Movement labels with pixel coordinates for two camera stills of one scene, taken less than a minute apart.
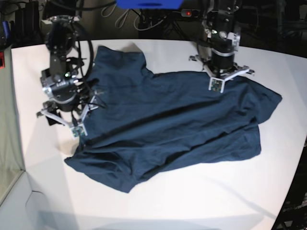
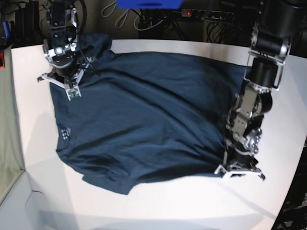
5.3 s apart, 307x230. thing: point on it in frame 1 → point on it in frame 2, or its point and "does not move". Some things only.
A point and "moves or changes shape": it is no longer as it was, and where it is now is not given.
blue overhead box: x=150 y=4 does not move
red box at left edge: x=2 y=64 does not move
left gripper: x=73 y=117 → x=68 y=78
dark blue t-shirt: x=143 y=125 moves or changes shape
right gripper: x=221 y=67 → x=236 y=163
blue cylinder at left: x=6 y=28 does not move
